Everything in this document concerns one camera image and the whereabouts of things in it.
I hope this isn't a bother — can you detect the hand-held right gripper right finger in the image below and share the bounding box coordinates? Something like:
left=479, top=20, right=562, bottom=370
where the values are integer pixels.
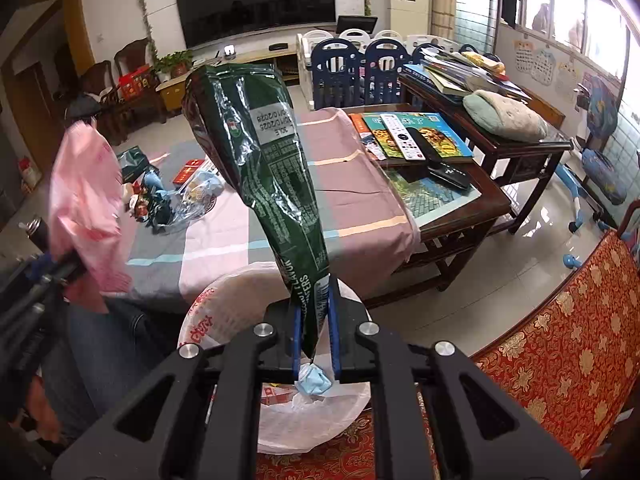
left=326, top=274, right=583, bottom=480

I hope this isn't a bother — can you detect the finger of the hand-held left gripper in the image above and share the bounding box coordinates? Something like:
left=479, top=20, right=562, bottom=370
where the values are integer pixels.
left=25, top=252, right=88, bottom=307

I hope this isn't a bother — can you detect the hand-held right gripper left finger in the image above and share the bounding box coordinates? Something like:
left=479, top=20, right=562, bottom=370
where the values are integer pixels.
left=51, top=300, right=307, bottom=480

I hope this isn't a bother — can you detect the blue face mask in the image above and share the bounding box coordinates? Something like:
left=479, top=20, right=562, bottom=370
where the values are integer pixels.
left=295, top=364, right=333, bottom=403

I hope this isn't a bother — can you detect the red white packet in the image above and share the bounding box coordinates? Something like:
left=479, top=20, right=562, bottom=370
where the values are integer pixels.
left=261, top=384, right=296, bottom=408

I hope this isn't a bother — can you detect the white plastic bag red print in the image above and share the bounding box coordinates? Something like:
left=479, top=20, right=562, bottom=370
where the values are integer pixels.
left=177, top=261, right=373, bottom=456

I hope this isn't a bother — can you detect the pink plastic bag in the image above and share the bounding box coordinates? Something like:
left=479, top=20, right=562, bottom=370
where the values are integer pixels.
left=48, top=122, right=133, bottom=313

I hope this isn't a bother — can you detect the dark green snack bag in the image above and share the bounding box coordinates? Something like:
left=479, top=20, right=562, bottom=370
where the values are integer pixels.
left=181, top=62, right=332, bottom=361

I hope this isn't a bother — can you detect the black thermos bottle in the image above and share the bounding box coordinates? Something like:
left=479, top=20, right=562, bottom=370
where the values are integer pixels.
left=19, top=217, right=52, bottom=257

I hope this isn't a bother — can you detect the person's leg in jeans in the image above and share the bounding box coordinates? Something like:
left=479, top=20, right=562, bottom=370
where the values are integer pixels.
left=37, top=300, right=186, bottom=441

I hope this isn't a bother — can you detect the red gold wrapper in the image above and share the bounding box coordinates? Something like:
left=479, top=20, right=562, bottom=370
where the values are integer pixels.
left=124, top=187, right=150, bottom=221

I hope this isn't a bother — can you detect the dark blue wrapper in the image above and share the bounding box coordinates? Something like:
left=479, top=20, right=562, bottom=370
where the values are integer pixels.
left=147, top=190, right=177, bottom=236

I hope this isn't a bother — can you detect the dark green paper bag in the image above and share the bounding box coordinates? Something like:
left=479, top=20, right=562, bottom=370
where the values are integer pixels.
left=119, top=146, right=149, bottom=184

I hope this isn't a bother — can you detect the striped tablecloth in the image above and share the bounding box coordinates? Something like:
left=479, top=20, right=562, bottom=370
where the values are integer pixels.
left=107, top=107, right=421, bottom=311

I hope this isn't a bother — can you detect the clear plastic bag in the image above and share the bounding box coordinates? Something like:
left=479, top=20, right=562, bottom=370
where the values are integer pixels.
left=170, top=170, right=223, bottom=231

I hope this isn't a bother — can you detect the dark cloth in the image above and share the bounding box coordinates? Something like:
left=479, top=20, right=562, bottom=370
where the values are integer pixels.
left=65, top=95, right=104, bottom=122

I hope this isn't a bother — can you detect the dark wooden glass-top table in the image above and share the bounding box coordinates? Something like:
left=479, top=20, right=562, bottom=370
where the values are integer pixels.
left=345, top=102, right=512, bottom=306

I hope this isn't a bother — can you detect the dark wooden chair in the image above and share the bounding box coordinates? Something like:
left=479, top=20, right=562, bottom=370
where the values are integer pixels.
left=114, top=37, right=168, bottom=126
left=75, top=60, right=128, bottom=147

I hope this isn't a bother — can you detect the small red box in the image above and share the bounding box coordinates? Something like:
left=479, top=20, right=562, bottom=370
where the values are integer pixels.
left=172, top=158, right=206, bottom=184

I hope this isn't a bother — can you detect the black remote control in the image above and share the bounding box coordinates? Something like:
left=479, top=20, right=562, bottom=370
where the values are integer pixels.
left=427, top=160, right=472, bottom=191
left=406, top=127, right=444, bottom=169

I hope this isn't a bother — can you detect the orange picture book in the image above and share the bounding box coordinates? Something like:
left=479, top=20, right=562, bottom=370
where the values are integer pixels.
left=348, top=112, right=389, bottom=162

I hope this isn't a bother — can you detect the white remote control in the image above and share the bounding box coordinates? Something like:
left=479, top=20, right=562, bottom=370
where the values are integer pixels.
left=380, top=113, right=427, bottom=161

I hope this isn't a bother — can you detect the red gift box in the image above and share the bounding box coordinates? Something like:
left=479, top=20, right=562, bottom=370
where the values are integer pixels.
left=117, top=65, right=153, bottom=101

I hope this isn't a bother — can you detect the red patterned sofa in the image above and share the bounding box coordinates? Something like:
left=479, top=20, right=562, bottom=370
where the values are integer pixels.
left=255, top=230, right=640, bottom=480

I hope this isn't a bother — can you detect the green picture book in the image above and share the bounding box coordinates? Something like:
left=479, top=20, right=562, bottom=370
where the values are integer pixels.
left=362, top=111, right=474, bottom=162

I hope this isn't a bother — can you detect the potted green plant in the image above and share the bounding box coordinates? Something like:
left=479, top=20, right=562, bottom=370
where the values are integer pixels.
left=152, top=50, right=194, bottom=82

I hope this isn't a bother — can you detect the dark wooden side table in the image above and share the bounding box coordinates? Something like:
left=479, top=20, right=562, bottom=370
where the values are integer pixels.
left=400, top=67, right=573, bottom=236

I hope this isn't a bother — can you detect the white and blue playpen fence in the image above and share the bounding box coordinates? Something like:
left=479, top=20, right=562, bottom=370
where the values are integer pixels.
left=297, top=29, right=501, bottom=111

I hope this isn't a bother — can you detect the grey green plush cushion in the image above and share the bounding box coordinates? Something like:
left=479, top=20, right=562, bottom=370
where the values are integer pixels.
left=462, top=89, right=549, bottom=142

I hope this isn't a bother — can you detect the yellow wooden television cabinet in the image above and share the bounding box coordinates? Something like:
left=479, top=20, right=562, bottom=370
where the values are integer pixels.
left=155, top=42, right=306, bottom=111

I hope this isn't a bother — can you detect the stack of books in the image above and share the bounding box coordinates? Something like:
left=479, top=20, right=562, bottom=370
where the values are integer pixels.
left=402, top=46, right=532, bottom=107

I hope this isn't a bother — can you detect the small black monitor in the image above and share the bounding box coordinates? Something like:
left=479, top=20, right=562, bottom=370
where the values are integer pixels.
left=335, top=15, right=379, bottom=41

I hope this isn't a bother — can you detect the white standing air conditioner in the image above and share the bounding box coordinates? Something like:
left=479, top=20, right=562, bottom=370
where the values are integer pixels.
left=387, top=0, right=432, bottom=42

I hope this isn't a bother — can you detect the large black television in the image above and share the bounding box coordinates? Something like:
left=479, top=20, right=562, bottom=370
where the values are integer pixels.
left=172, top=0, right=336, bottom=50

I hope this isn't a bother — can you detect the blue covered standing fan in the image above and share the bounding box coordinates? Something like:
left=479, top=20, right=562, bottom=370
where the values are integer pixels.
left=575, top=72, right=632, bottom=207

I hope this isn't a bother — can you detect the wall calendar sheet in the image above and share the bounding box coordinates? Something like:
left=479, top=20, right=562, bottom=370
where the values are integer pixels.
left=555, top=60, right=581, bottom=102
left=512, top=37, right=536, bottom=74
left=532, top=47, right=559, bottom=89

